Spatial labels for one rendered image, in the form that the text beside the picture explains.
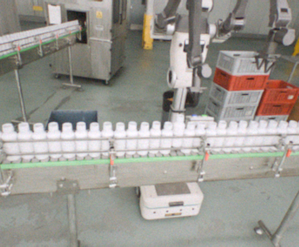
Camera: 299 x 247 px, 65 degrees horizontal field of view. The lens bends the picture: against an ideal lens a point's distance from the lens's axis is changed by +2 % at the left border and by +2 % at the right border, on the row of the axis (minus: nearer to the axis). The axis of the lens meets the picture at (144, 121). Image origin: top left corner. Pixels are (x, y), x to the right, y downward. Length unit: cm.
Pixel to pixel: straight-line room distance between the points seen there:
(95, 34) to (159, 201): 346
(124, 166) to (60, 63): 409
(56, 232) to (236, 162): 147
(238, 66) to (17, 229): 290
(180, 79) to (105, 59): 315
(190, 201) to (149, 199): 35
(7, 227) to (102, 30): 347
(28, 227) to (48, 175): 108
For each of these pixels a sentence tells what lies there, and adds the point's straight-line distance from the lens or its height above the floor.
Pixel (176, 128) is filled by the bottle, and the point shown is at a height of 114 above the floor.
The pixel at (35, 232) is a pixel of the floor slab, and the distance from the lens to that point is 217.
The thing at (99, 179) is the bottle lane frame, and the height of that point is 88.
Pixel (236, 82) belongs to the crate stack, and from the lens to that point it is 336.
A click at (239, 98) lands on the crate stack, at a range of 351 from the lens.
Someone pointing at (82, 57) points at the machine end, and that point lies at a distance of 485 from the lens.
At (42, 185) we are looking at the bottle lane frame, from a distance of 122.
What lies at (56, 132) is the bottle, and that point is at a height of 113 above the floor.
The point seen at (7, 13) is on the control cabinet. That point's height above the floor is 87.
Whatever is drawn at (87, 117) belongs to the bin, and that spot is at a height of 89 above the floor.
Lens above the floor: 169
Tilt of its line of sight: 29 degrees down
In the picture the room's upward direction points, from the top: 6 degrees clockwise
